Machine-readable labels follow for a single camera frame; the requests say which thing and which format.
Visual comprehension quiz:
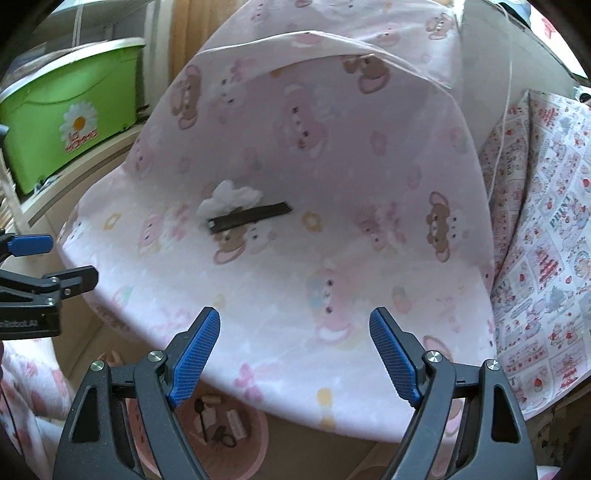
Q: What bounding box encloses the white thread spool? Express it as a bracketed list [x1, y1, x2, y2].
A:
[200, 394, 221, 405]

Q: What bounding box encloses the black sachet wrapper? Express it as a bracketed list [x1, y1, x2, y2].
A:
[207, 202, 293, 234]

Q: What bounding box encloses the colourful tissue pack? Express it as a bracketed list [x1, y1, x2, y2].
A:
[225, 409, 247, 440]

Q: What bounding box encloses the pink plastic waste basket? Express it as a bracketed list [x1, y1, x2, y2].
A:
[126, 391, 271, 480]

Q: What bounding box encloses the green plastic storage box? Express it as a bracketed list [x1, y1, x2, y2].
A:
[1, 37, 144, 195]

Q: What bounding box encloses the wooden door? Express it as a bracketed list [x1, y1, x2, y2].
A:
[168, 0, 245, 80]

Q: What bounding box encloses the printed strawberry quilt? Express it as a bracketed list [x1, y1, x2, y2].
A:
[480, 90, 590, 418]

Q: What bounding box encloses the pink cartoon bed sheet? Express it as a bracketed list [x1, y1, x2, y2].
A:
[59, 1, 494, 442]

